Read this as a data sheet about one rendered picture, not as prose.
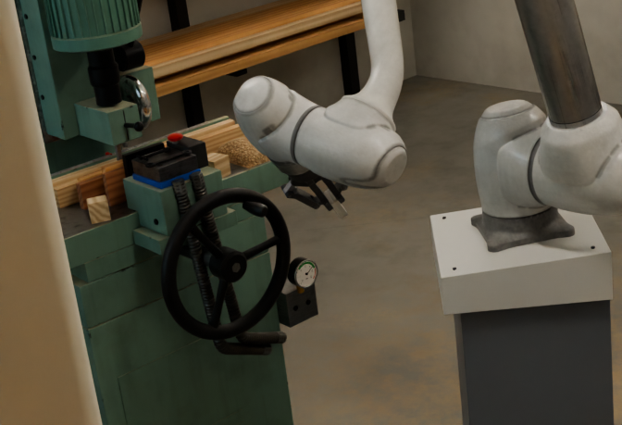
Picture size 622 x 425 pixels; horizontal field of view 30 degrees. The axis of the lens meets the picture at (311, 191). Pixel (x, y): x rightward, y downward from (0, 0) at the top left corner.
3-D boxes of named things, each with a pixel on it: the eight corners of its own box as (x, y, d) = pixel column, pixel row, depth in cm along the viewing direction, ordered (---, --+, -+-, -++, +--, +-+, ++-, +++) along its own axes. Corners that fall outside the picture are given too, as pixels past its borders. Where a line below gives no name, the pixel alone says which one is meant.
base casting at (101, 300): (86, 331, 219) (77, 287, 216) (-41, 258, 262) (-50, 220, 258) (271, 250, 244) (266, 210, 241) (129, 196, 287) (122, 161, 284)
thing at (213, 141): (60, 208, 228) (56, 190, 226) (55, 206, 229) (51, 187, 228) (276, 131, 259) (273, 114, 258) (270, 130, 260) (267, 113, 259)
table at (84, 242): (59, 297, 203) (53, 266, 201) (-16, 256, 225) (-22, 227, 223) (321, 190, 237) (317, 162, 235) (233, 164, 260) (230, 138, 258)
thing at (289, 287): (291, 328, 247) (286, 294, 244) (255, 312, 256) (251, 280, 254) (320, 314, 252) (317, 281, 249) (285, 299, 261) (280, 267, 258)
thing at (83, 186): (84, 210, 225) (80, 184, 223) (80, 208, 227) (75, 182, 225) (186, 173, 239) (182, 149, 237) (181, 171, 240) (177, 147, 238)
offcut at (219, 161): (215, 171, 238) (211, 152, 236) (231, 174, 235) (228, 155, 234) (200, 179, 235) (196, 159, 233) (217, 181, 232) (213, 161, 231)
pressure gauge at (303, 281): (298, 301, 243) (293, 265, 240) (287, 295, 246) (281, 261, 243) (320, 290, 247) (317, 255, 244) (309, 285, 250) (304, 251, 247)
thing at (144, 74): (127, 130, 253) (117, 76, 249) (110, 124, 258) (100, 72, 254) (163, 118, 258) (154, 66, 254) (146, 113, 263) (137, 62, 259)
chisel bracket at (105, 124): (115, 154, 229) (107, 112, 226) (80, 142, 239) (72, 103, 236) (146, 143, 233) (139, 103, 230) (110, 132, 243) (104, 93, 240)
